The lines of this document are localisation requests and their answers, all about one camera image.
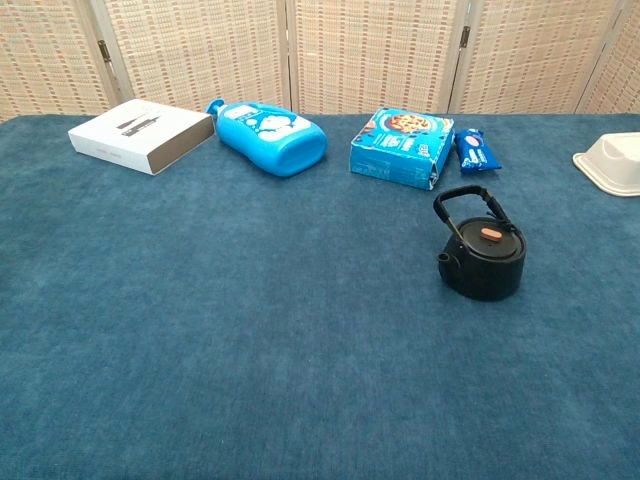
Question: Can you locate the black kettle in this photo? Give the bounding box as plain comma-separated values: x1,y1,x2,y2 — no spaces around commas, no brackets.
432,185,528,302

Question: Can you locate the blue table cloth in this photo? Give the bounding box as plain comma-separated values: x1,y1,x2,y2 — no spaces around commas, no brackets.
0,113,640,480

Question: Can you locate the blue cartoon pump bottle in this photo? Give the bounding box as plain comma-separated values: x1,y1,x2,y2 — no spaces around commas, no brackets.
206,98,329,178

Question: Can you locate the blue cookie box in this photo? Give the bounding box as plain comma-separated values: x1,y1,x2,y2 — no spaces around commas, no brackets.
349,107,456,192

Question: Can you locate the blue cookie packet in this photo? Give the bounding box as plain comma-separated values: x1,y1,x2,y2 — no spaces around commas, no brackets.
453,128,503,176

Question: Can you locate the woven folding screen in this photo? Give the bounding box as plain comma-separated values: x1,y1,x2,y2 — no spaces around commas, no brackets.
0,0,640,124

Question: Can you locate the white flat product box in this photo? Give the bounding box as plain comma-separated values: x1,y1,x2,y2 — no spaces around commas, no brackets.
67,98,216,176

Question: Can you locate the white plastic tray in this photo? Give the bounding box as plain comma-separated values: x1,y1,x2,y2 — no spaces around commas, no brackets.
572,132,640,198

